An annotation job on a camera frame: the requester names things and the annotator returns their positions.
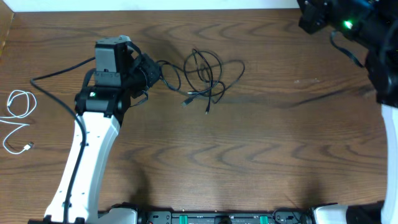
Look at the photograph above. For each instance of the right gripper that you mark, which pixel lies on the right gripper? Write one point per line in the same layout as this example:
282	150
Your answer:
313	19

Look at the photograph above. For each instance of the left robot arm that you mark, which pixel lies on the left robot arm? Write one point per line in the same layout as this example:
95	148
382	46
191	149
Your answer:
122	73

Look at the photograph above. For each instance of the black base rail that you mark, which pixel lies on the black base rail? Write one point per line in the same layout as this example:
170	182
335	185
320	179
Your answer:
280	216

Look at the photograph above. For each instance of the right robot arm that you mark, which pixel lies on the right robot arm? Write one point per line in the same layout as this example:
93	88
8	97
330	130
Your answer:
372	24

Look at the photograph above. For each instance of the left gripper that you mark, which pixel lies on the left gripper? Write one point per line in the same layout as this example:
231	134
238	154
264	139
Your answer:
148	72

